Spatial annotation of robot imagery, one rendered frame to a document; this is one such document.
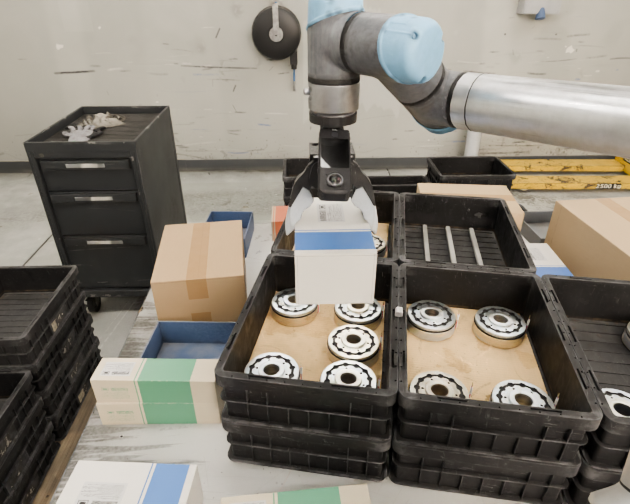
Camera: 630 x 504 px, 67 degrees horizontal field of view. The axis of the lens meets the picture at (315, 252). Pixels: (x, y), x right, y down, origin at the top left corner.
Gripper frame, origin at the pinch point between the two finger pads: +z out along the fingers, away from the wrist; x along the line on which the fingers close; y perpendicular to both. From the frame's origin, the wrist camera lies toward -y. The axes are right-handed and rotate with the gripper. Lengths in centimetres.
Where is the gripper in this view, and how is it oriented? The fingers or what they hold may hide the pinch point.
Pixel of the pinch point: (331, 237)
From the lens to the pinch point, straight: 78.7
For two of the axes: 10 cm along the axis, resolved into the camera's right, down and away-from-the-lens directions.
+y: -0.3, -5.0, 8.6
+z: 0.0, 8.6, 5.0
